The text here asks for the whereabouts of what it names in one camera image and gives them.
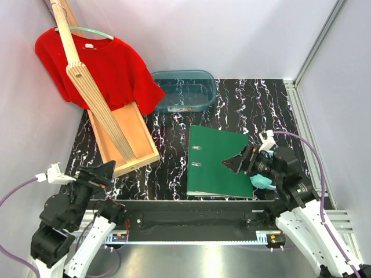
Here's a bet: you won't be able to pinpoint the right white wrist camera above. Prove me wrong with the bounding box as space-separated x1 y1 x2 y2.
259 130 275 151

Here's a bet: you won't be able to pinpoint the green ring binder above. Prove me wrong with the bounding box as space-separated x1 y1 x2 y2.
187 125 254 198

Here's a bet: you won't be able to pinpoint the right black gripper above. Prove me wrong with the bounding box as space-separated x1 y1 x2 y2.
221 143 283 183

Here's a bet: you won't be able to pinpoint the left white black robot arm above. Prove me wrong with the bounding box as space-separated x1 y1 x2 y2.
30 160 126 277

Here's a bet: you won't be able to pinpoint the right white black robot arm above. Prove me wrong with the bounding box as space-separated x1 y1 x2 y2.
222 145 370 277

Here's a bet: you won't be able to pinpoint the red t shirt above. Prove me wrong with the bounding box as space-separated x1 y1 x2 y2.
35 28 165 115

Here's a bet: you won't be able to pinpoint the mint green wire hanger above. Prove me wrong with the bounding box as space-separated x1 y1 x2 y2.
54 26 114 41

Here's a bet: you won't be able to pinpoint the mint green headphones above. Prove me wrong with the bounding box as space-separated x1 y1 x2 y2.
250 150 276 191

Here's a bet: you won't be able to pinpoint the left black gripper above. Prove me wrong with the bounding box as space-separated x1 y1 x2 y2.
61 159 116 228

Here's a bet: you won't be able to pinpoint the wooden hanging rack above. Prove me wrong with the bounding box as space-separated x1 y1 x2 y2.
50 1 160 177

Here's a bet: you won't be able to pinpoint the teal transparent plastic bin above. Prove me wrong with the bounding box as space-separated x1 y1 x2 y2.
152 70 217 113

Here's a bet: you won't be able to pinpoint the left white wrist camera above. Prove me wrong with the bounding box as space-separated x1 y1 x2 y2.
35 162 77 185

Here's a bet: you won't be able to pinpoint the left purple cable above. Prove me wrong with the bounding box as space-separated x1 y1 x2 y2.
0 177 41 278

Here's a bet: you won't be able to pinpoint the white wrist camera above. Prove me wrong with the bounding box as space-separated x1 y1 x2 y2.
259 130 275 151
35 162 77 185

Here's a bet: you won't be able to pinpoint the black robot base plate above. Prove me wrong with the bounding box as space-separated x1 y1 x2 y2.
119 200 277 241

